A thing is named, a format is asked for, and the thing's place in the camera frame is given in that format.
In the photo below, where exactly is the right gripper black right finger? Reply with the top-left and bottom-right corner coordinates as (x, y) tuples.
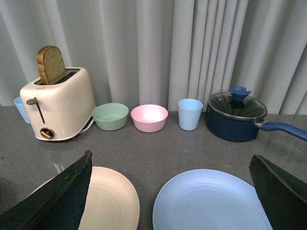
(249, 155), (307, 230)

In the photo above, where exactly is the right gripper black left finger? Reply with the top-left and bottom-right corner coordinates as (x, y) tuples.
(0, 150), (92, 230)

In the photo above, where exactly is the light blue plate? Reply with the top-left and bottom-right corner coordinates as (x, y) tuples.
(153, 169), (272, 230)

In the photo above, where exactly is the cream plate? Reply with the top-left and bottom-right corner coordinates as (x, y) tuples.
(27, 166), (141, 230)

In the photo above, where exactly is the dark blue saucepan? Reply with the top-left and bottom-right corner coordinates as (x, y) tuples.
(207, 106), (307, 142)

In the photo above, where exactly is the cream toaster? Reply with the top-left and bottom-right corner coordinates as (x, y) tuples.
(20, 68), (96, 141)

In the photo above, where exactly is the green bowl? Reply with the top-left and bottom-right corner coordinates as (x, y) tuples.
(92, 103), (129, 131)

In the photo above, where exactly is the glass pot lid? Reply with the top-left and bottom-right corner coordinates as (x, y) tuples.
(208, 86), (268, 120)

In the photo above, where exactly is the light blue cup behind toaster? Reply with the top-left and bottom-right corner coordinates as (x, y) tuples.
(13, 96), (30, 124)

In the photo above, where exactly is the pink bowl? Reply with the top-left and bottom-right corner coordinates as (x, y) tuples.
(131, 104), (168, 133)

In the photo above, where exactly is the light blue cup near pot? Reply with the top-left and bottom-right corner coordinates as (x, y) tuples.
(178, 98), (203, 131)

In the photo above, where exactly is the bread slice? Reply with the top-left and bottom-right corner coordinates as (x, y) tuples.
(36, 46), (66, 85)

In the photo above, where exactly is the white toaster cord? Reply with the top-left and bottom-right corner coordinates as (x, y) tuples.
(80, 119), (95, 134)

